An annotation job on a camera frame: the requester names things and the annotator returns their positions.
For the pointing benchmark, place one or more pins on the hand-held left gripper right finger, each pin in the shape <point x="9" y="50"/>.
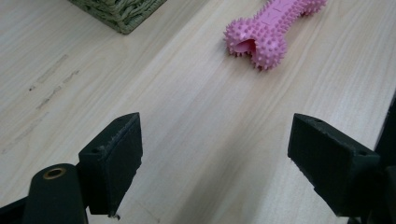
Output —
<point x="333" y="168"/>

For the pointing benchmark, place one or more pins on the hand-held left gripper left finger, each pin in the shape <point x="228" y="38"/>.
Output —
<point x="115" y="168"/>

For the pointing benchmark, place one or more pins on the pink spiky bone toy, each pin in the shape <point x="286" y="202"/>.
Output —
<point x="264" y="31"/>

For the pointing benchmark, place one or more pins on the green woven basket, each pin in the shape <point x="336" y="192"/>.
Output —
<point x="121" y="12"/>

